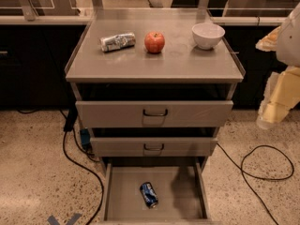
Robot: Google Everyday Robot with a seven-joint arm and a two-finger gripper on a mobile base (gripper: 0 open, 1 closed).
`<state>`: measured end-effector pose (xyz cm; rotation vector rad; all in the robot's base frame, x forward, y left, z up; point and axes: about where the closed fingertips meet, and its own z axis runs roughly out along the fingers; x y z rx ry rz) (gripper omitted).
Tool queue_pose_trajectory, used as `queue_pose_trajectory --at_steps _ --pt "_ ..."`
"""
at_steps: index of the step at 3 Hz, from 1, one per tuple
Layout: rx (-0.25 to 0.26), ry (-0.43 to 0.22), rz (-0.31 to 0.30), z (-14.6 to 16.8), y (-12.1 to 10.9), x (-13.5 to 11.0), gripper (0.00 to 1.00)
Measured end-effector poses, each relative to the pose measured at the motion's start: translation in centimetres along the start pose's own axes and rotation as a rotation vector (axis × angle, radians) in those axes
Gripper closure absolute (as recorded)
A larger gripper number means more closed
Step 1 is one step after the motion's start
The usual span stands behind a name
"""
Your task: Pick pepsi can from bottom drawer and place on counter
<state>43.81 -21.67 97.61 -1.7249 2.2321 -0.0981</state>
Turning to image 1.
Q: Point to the white ceramic bowl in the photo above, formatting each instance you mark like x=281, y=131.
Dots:
x=207, y=35

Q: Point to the grey drawer cabinet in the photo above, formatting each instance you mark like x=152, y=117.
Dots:
x=180, y=72

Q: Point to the blue power adapter box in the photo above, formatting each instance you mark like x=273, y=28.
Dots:
x=85, y=137

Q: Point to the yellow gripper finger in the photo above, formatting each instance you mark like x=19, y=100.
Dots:
x=281, y=94
x=269, y=42

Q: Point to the top grey drawer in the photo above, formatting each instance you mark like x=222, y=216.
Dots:
x=153, y=114

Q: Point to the bottom grey drawer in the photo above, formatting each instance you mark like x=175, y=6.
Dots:
x=179, y=188

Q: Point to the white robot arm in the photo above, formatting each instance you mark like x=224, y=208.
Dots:
x=288, y=46

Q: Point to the silver crushed can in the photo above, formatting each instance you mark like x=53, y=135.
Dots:
x=117, y=42

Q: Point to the grey drawer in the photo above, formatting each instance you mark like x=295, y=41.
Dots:
x=153, y=114
x=179, y=188
x=153, y=147

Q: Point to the blue pepsi can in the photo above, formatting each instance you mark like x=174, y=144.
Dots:
x=149, y=195

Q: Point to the red apple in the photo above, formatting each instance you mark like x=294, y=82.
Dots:
x=154, y=42

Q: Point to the middle grey drawer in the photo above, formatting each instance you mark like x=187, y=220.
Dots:
x=153, y=147

